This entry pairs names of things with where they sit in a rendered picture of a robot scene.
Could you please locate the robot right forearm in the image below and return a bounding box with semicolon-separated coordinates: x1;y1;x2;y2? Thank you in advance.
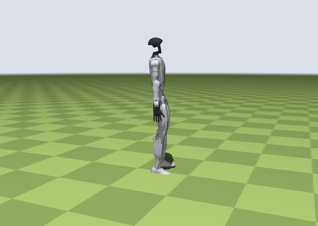
152;81;160;107

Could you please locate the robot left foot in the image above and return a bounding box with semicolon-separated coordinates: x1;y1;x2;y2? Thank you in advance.
160;160;175;167

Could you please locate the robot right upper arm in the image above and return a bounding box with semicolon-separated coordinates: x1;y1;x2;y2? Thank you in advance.
151;60;161;88

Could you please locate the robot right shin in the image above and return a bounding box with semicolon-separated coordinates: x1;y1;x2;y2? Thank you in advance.
153;136;164;170

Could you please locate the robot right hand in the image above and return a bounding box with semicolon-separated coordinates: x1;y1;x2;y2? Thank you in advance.
154;103;164;122

